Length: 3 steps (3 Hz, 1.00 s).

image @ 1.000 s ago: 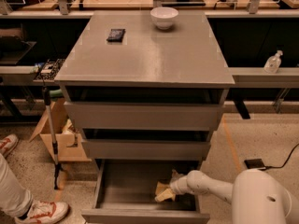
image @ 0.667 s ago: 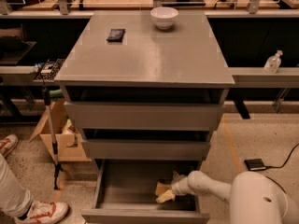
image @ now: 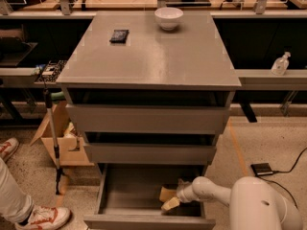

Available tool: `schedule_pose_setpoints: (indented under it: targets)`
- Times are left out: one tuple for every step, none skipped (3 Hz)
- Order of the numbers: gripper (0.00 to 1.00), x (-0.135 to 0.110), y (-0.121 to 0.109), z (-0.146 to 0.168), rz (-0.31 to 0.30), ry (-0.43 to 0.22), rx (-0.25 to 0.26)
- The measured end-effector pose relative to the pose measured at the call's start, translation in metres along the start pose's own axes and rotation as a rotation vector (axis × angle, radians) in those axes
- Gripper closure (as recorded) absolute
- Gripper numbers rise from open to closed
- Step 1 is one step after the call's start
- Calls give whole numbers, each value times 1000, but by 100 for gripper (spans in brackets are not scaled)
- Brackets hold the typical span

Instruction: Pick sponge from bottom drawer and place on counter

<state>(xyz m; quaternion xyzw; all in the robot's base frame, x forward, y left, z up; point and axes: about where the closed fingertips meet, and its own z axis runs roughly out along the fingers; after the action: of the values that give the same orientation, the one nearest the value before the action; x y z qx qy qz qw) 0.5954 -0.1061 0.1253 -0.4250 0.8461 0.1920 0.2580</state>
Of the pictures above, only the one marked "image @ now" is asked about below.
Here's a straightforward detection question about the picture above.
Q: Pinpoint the dark blue packet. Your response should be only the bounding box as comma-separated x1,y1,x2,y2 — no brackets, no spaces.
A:
109,30,130,43

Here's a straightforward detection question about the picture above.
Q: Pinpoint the grey grabber pole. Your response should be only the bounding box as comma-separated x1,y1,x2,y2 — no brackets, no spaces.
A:
43,88,64,196

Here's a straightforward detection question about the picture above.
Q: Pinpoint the yellow sponge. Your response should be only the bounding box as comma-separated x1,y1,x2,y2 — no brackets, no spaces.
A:
159,186,178,203

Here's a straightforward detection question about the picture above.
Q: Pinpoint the black foot pedal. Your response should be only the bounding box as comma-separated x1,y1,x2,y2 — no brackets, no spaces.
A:
250,163,273,176

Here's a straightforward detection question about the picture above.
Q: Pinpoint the white red sneaker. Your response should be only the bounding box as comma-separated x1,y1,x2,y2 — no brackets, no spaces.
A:
0,137,19,162
14,205,71,230

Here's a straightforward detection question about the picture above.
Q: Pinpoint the white red left sneaker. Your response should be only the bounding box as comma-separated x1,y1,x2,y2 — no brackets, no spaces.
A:
0,137,19,162

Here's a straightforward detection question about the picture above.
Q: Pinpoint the grey top drawer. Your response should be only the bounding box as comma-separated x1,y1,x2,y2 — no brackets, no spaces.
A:
66,104,229,134

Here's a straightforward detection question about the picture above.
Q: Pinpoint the cardboard box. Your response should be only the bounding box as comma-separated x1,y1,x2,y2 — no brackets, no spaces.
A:
31,101,92,167

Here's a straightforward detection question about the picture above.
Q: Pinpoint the patterned tray on shelf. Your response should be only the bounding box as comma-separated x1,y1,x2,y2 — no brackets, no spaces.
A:
35,60,66,82

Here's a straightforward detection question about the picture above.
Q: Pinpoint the white bowl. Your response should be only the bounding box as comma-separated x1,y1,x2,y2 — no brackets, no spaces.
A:
154,7,183,31

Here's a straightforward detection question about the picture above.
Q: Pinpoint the grey middle drawer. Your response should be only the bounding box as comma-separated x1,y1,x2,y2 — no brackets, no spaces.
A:
83,144,216,165

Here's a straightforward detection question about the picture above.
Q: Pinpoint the grey open bottom drawer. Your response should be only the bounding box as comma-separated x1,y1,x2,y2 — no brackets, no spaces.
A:
83,164,215,230

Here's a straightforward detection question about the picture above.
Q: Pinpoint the grey drawer cabinet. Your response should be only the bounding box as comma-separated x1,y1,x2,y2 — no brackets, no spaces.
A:
56,11,242,230

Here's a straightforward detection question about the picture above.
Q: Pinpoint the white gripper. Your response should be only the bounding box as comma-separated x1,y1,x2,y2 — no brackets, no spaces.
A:
161,178,196,212

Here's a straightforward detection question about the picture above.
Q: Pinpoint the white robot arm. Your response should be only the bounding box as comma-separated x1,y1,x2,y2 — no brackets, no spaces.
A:
159,176,303,230

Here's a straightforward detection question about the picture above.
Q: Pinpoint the beige trouser leg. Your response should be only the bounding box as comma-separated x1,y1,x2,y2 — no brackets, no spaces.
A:
0,159,34,223

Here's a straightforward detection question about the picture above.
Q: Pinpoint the black pedal cable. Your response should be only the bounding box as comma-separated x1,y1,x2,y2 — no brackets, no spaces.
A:
257,147,307,209

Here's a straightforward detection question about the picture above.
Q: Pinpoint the white red right sneaker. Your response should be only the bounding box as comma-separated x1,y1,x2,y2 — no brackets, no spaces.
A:
14,205,71,230

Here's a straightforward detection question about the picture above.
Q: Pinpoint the clear sanitizer bottle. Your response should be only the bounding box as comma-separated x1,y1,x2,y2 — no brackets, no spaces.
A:
271,52,291,76

